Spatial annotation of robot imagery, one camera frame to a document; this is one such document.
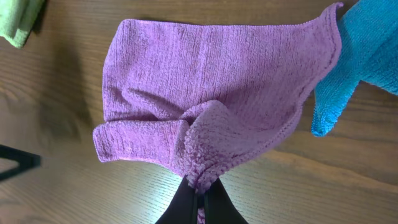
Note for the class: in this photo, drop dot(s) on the purple microfibre cloth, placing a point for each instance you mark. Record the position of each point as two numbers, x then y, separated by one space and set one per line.
200 100

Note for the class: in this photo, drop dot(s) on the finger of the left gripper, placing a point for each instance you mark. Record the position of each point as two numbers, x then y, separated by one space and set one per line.
25 161

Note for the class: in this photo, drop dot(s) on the blue microfibre cloth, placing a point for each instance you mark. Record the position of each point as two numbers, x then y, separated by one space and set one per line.
368 33

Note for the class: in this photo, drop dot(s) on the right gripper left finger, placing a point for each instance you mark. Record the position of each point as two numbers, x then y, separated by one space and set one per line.
183 208

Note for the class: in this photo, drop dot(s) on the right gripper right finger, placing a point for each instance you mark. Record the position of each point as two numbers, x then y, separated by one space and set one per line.
219 208

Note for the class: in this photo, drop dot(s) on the folded green cloth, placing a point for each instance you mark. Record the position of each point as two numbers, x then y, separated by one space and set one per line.
17 19

